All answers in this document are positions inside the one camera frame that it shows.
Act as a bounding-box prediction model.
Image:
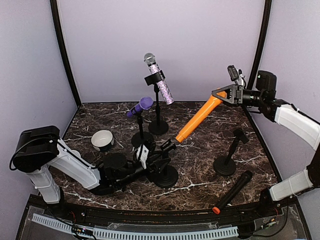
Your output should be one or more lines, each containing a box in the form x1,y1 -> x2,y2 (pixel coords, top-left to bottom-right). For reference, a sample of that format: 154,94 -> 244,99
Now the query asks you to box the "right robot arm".
211,70 -> 320,215

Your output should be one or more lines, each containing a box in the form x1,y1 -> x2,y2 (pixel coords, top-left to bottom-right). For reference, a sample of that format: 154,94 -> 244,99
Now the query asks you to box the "small black stand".
149,139 -> 179,189
213,128 -> 249,177

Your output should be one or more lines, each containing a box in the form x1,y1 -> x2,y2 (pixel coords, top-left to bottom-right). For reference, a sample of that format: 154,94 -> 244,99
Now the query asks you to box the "black microphone orange cap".
212,170 -> 253,215

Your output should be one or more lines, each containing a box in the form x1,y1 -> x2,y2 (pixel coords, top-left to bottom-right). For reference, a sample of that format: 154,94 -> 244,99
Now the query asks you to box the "orange toy microphone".
175,94 -> 223,143

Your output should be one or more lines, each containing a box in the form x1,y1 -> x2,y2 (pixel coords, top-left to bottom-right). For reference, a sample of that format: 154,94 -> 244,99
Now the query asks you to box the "right black corner post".
246,0 -> 273,90

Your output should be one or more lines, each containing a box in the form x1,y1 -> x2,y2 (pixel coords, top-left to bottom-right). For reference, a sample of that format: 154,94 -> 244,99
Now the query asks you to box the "left black corner post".
49,0 -> 82,108

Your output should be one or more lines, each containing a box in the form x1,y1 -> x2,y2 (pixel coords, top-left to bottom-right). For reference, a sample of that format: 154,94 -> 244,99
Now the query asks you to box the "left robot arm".
9,125 -> 169,216

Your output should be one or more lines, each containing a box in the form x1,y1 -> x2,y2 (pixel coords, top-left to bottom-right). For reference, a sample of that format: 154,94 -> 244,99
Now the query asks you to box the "white cable duct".
31,213 -> 239,240

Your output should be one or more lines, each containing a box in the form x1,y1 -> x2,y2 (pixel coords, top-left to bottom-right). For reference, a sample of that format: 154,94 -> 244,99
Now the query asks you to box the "black stand ring clip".
131,108 -> 154,148

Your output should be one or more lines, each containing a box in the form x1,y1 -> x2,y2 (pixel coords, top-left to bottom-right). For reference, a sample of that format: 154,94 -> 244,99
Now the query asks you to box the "white cup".
71,149 -> 81,159

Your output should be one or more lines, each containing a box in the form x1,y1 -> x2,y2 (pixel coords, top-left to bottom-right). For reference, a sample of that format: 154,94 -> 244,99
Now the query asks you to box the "tall stand large clip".
144,70 -> 169,136

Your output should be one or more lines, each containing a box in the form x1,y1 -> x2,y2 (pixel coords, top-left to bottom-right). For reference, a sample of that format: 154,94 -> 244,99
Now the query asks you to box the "white bowl black rim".
91,130 -> 115,152

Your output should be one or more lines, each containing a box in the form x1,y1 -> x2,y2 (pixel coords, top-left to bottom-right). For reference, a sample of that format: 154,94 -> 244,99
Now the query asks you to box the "purple toy microphone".
126,96 -> 154,118

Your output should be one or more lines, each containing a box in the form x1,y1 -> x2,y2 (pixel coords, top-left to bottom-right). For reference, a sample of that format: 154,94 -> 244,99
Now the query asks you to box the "glitter microphone silver head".
143,53 -> 174,105

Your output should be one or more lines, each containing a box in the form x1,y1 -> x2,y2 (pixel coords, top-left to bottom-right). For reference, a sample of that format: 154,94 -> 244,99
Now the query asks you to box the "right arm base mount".
256,189 -> 278,217

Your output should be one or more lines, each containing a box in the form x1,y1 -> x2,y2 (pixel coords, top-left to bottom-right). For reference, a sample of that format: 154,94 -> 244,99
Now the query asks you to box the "black table front rail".
27,192 -> 298,227

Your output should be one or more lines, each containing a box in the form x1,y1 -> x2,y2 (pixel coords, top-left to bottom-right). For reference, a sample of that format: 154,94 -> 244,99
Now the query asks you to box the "black corner post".
246,0 -> 273,90
49,0 -> 82,108

